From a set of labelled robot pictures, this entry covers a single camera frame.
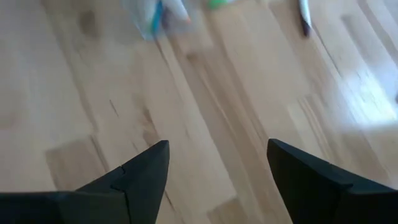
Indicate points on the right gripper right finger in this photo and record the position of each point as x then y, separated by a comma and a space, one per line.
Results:
326, 202

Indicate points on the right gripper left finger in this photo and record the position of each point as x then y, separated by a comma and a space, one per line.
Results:
109, 205

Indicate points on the blue and white toothbrush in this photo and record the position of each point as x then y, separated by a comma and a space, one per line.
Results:
157, 18

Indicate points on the orange and white toothbrush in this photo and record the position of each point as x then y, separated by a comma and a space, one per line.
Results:
180, 7

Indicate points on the green and white toothbrush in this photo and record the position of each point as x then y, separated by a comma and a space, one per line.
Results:
217, 3

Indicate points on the purple and white toothbrush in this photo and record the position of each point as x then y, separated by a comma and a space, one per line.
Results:
306, 18

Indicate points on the clear acrylic organizer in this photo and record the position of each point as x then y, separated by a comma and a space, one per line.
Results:
146, 21

